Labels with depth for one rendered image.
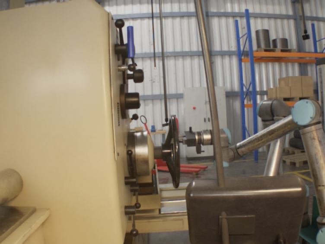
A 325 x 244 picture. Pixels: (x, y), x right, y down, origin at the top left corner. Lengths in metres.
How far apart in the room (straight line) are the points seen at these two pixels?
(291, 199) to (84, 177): 0.63
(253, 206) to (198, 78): 8.27
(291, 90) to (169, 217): 6.88
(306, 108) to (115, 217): 0.93
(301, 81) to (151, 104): 4.53
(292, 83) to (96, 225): 7.95
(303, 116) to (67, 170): 1.01
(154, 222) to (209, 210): 1.37
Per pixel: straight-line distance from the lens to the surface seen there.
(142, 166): 1.37
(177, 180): 1.34
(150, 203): 1.93
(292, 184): 0.81
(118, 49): 1.05
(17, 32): 1.05
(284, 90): 8.45
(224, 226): 0.83
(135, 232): 1.16
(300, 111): 1.37
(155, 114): 8.84
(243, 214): 0.82
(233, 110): 9.21
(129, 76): 1.38
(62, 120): 0.95
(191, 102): 8.30
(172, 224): 2.17
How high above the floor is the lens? 1.50
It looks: 2 degrees down
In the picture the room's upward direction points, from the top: 3 degrees counter-clockwise
